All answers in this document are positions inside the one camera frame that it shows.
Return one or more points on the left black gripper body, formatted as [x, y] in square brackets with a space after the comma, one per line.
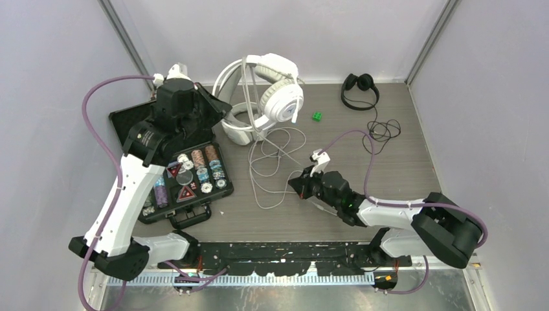
[206, 115]

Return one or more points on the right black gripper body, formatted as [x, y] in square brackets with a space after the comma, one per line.
[314, 186]

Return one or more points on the white grey angular headphones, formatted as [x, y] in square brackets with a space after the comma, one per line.
[240, 132]

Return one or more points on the white round gaming headphones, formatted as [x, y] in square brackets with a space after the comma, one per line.
[281, 102]

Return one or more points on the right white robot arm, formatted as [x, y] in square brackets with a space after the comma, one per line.
[432, 226]

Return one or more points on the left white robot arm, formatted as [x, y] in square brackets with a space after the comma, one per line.
[146, 152]

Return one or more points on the black small headphones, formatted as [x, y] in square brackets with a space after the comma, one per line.
[378, 131]

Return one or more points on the black poker chip case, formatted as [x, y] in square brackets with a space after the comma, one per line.
[196, 177]

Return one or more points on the green toy brick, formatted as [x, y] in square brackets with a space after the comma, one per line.
[317, 116]

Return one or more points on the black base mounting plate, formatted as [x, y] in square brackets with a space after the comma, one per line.
[287, 258]

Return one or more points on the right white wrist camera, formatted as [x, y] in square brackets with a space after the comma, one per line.
[320, 160]

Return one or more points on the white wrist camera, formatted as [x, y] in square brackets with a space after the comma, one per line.
[320, 160]
[178, 70]

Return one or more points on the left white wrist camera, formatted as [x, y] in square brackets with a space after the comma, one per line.
[178, 70]

